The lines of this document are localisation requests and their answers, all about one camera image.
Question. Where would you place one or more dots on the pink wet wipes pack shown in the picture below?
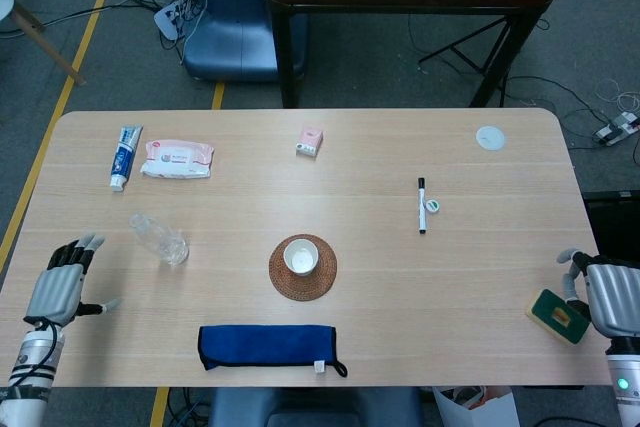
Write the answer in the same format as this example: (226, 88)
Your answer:
(175, 159)

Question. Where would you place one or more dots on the clear plastic bottle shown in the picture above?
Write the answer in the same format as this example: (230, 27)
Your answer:
(162, 242)

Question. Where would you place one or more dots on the black tripod stand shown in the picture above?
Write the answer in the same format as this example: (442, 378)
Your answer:
(470, 59)

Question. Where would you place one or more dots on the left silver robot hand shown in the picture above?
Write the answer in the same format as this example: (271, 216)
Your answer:
(55, 294)

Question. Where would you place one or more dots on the small pink tissue pack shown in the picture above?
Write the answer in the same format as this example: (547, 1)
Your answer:
(309, 141)

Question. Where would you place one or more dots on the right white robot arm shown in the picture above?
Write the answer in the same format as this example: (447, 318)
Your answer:
(625, 382)

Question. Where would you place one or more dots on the white power strip with plugs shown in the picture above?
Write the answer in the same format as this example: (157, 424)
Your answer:
(167, 19)

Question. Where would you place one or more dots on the white marker with black cap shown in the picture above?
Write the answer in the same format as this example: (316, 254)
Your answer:
(422, 207)

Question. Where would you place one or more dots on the round woven brown coaster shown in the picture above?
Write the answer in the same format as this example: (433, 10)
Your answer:
(302, 289)

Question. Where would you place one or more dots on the grey power strip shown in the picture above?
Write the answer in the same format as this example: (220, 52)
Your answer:
(612, 131)

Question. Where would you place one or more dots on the white paper bag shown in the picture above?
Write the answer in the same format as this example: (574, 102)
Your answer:
(480, 409)

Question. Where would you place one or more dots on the white chair with wooden legs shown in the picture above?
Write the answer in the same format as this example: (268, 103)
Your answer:
(50, 49)

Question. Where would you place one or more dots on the blue cloth with black trim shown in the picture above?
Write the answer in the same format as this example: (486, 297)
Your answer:
(265, 347)

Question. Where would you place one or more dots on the white paper cup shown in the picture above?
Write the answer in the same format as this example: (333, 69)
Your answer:
(300, 258)

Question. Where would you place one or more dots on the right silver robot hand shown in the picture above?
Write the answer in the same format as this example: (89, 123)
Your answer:
(615, 297)

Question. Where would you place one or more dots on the blue machine base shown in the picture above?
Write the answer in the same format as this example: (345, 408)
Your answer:
(235, 22)

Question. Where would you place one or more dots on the blue white toothpaste tube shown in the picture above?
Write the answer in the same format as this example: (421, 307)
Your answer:
(122, 159)

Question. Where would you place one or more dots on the black box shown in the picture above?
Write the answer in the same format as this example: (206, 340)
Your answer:
(612, 222)

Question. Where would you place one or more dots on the small green white round cap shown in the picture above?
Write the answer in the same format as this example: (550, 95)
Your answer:
(432, 206)

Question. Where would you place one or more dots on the green yellow sponge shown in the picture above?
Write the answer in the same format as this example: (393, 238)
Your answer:
(550, 314)

